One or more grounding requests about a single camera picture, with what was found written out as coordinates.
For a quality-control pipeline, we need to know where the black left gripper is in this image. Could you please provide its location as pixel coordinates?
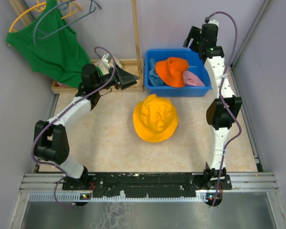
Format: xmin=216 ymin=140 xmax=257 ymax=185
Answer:
xmin=94 ymin=62 xmax=139 ymax=91

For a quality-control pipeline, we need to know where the wooden clothes rack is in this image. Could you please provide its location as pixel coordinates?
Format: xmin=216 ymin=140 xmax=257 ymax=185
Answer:
xmin=8 ymin=0 xmax=144 ymax=94

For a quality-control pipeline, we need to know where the blue plastic bin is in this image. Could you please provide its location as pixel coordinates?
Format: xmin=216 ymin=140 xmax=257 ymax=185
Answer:
xmin=144 ymin=49 xmax=212 ymax=97

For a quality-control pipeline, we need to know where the light blue bucket hat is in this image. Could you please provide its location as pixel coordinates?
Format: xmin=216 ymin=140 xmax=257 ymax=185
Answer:
xmin=148 ymin=58 xmax=166 ymax=87

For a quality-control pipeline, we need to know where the orange bucket hat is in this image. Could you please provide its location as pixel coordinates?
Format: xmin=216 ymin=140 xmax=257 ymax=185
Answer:
xmin=155 ymin=57 xmax=189 ymax=88

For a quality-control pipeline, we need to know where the pink bucket hat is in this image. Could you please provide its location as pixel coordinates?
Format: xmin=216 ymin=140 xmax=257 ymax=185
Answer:
xmin=183 ymin=71 xmax=205 ymax=87

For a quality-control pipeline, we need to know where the yellow bucket hat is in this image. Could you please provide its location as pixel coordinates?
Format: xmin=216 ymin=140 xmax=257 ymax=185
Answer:
xmin=133 ymin=94 xmax=179 ymax=143

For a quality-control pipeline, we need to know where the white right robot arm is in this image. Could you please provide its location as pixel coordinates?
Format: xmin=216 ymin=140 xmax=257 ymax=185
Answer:
xmin=183 ymin=20 xmax=242 ymax=189

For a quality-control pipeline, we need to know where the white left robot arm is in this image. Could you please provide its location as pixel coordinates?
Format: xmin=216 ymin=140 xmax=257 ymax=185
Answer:
xmin=31 ymin=63 xmax=139 ymax=189

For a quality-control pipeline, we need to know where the beige folded cloth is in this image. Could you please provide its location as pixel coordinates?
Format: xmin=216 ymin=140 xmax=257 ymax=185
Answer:
xmin=94 ymin=54 xmax=123 ymax=76

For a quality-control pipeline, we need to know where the pink cloth on rack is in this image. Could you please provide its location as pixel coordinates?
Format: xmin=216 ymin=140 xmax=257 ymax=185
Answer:
xmin=56 ymin=82 xmax=65 ymax=87

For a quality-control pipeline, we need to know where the green tank top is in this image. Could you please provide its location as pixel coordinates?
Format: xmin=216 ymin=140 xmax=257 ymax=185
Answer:
xmin=6 ymin=0 xmax=90 ymax=88

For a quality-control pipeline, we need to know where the grey-blue clothes hanger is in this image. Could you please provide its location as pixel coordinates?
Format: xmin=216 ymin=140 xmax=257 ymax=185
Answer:
xmin=33 ymin=0 xmax=102 ymax=46

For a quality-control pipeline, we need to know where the orange clothes hanger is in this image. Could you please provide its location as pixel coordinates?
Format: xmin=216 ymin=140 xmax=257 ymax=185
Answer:
xmin=8 ymin=0 xmax=83 ymax=33

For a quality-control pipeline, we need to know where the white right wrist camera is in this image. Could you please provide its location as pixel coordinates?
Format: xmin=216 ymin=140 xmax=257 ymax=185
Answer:
xmin=205 ymin=17 xmax=219 ymax=27

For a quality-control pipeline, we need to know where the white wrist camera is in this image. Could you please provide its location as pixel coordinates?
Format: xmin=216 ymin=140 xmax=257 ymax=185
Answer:
xmin=102 ymin=53 xmax=112 ymax=68
xmin=205 ymin=17 xmax=219 ymax=27

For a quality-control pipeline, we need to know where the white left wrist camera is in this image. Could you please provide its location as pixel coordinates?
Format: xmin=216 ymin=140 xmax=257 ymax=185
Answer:
xmin=102 ymin=53 xmax=112 ymax=68

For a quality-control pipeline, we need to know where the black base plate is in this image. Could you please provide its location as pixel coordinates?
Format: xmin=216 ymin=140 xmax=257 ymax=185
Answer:
xmin=62 ymin=172 xmax=232 ymax=205

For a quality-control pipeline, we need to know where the aluminium frame rail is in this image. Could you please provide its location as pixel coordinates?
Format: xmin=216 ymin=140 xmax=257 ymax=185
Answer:
xmin=9 ymin=172 xmax=286 ymax=229

